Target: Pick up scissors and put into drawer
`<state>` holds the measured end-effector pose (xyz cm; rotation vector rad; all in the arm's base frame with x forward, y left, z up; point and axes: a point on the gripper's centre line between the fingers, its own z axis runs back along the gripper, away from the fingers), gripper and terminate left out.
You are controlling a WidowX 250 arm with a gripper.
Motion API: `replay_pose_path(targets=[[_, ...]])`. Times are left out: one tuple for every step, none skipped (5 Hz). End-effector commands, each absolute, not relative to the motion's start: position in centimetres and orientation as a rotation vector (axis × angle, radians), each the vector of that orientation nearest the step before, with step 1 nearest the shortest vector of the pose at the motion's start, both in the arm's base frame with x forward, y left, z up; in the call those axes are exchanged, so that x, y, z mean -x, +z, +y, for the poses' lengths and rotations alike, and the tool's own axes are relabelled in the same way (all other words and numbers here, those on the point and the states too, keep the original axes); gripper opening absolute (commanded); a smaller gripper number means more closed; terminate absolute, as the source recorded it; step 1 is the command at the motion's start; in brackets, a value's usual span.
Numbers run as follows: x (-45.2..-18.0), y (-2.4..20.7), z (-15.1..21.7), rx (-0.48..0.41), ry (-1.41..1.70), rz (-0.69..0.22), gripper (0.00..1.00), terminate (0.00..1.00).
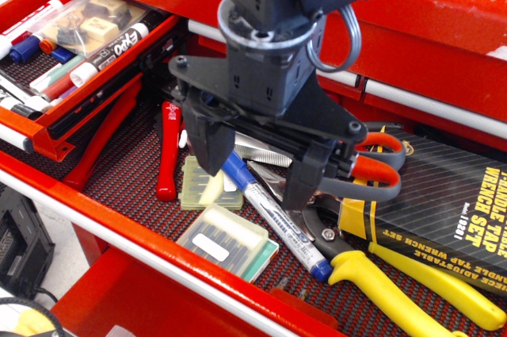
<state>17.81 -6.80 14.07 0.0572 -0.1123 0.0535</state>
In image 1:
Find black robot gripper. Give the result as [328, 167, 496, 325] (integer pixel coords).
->
[169, 17, 367, 210]

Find red grey handled scissors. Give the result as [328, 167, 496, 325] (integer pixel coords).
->
[235, 132, 405, 201]

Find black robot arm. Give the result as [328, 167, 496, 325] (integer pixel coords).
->
[169, 0, 367, 210]

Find red large open drawer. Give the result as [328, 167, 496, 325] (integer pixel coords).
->
[0, 86, 507, 337]

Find red upper small drawer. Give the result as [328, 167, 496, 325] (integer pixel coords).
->
[0, 0, 183, 163]

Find green tinted bit case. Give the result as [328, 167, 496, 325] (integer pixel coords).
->
[178, 155, 243, 211]

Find small red white tube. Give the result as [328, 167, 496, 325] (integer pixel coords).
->
[178, 125, 188, 149]

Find blue BIC marker pen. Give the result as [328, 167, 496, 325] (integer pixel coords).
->
[222, 151, 333, 282]

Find clear drill bit case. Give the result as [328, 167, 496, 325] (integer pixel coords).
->
[177, 204, 280, 283]

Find red tool chest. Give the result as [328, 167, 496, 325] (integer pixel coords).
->
[0, 0, 507, 337]

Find black Expo marker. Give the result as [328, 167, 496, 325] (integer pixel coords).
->
[70, 10, 167, 87]

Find black yellow tap wrench box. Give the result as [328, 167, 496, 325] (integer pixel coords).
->
[338, 129, 506, 296]

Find green marker in tray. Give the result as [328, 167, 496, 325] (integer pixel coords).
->
[29, 55, 86, 94]

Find red marker in tray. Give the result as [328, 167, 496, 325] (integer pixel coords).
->
[40, 73, 77, 102]

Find clear bag of binder clips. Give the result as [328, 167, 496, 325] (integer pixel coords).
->
[29, 0, 148, 57]

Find black white marker front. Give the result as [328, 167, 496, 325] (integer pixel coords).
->
[1, 95, 43, 121]

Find red capped whiteboard marker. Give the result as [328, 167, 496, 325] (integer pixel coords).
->
[1, 0, 71, 59]

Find black device on floor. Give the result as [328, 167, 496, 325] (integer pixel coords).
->
[1, 184, 55, 300]

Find blue capped marker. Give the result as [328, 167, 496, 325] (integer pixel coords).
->
[9, 34, 44, 63]

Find red handled pliers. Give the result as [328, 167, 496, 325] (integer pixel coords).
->
[156, 101, 182, 201]

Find grey ribbon cable loop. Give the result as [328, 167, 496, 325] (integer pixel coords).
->
[305, 3, 363, 75]

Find yellow handled tin snips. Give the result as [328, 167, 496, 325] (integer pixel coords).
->
[247, 160, 507, 337]

